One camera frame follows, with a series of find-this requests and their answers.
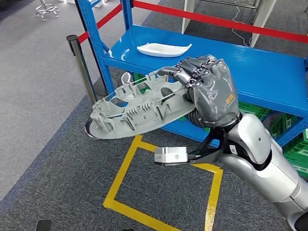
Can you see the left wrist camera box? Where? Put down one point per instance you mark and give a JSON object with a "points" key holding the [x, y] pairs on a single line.
{"points": [[44, 225]]}

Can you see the chrome stanchion base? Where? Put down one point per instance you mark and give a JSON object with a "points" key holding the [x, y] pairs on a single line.
{"points": [[126, 78]]}

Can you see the red barrier belt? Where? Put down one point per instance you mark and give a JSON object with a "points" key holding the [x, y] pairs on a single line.
{"points": [[217, 22], [101, 23]]}

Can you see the white desk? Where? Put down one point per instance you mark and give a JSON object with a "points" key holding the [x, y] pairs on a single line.
{"points": [[262, 22]]}

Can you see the grey plastic wheel cover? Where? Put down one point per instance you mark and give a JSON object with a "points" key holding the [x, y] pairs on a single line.
{"points": [[134, 121]]}

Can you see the white plastic trim part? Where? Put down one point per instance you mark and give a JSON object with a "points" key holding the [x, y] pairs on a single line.
{"points": [[163, 50]]}

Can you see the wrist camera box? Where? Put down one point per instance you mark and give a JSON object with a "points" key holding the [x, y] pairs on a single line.
{"points": [[44, 225], [170, 156]]}

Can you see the chrome stool base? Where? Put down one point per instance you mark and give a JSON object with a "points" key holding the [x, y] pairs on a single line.
{"points": [[47, 9]]}

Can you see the blue metal storage rack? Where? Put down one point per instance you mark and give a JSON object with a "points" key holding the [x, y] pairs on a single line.
{"points": [[252, 73]]}

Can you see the chrome barrier stanchion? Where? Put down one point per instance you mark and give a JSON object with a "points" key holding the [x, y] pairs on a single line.
{"points": [[104, 89], [81, 70]]}

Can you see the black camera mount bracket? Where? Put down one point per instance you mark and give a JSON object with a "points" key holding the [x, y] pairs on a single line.
{"points": [[211, 150]]}

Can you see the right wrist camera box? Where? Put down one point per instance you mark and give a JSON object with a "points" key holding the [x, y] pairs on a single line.
{"points": [[170, 156]]}

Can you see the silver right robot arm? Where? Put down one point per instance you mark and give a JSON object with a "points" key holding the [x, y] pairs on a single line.
{"points": [[264, 165]]}

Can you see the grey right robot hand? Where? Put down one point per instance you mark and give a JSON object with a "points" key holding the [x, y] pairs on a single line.
{"points": [[214, 95]]}

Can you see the clear plastic hand cover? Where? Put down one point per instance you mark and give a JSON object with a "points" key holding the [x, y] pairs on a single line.
{"points": [[217, 92]]}

